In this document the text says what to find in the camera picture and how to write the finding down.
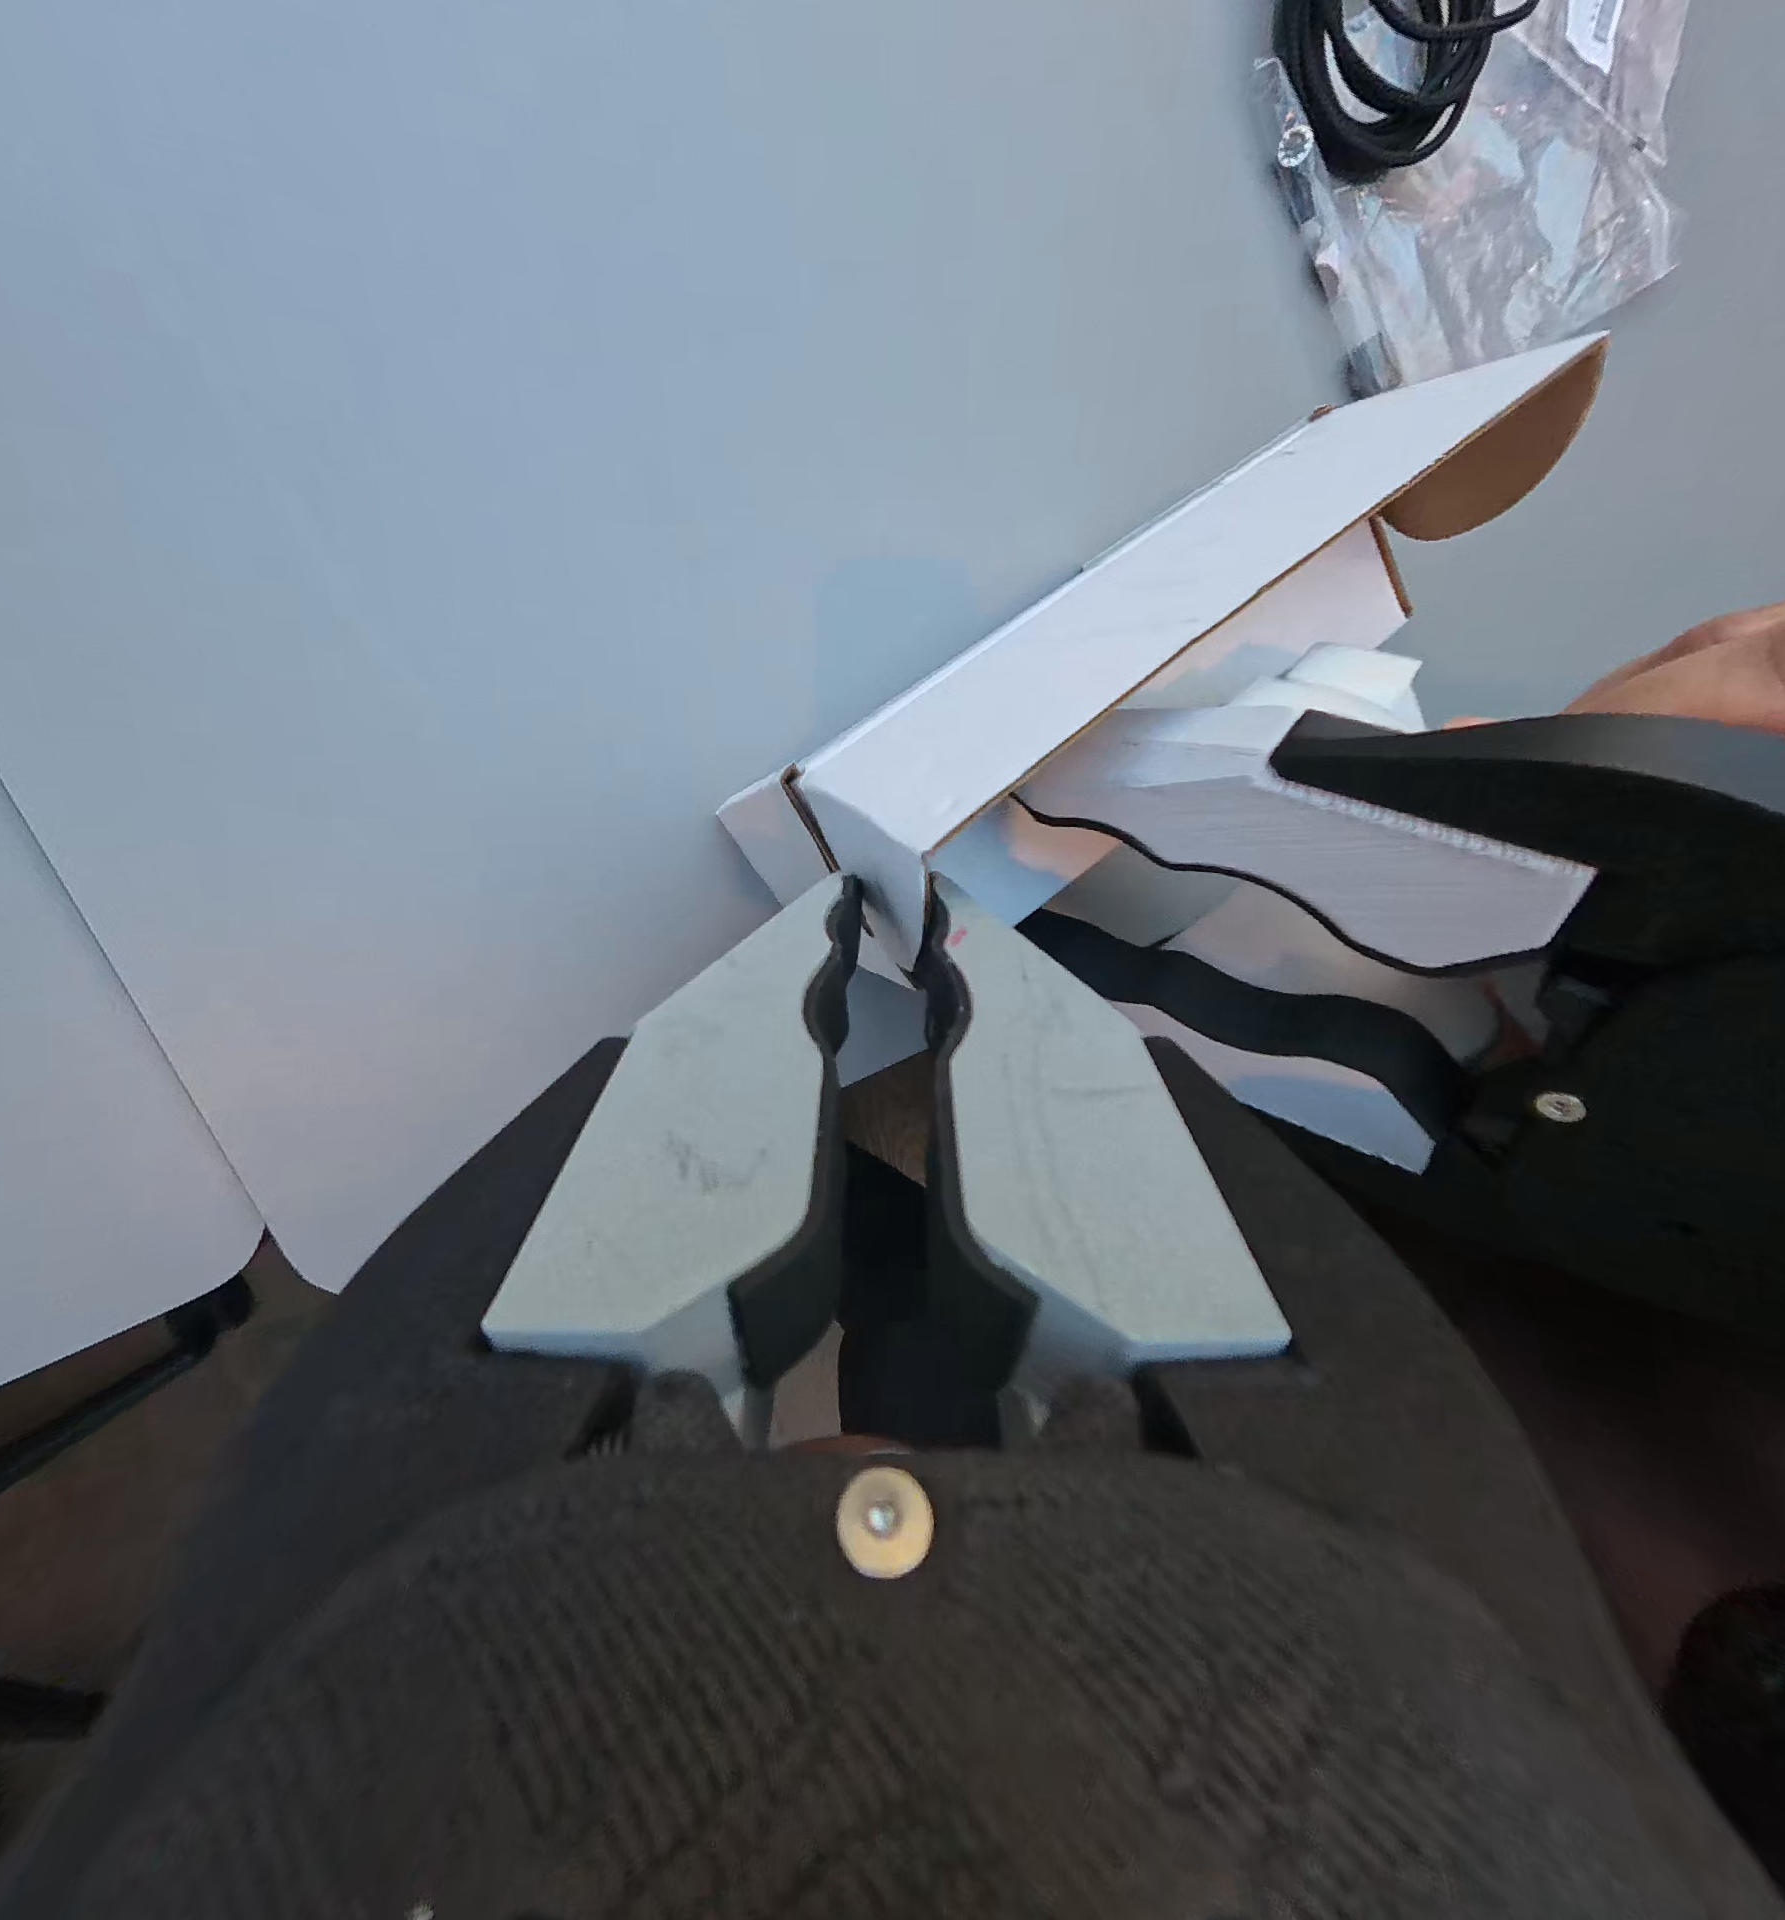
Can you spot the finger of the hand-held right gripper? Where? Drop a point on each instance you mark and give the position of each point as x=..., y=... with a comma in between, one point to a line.
x=1327, y=855
x=1342, y=1125

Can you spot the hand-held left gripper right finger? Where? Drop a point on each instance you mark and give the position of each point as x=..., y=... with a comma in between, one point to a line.
x=1117, y=1215

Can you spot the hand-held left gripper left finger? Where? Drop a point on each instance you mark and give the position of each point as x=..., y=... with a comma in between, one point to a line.
x=667, y=1184

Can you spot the small white cardboard box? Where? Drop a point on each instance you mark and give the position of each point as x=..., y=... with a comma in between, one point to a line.
x=1103, y=660

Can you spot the crinkled clear plastic bag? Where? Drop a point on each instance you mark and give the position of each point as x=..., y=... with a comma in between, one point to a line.
x=1523, y=256

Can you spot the black desk leg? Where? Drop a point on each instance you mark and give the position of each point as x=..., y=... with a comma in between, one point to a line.
x=112, y=1381

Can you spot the grey desk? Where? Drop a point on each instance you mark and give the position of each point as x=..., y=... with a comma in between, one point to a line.
x=533, y=452

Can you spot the person's right hand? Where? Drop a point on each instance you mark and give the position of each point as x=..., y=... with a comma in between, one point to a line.
x=1764, y=660

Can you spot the clear packet with barcode label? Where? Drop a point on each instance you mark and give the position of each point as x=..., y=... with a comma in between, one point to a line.
x=1597, y=29

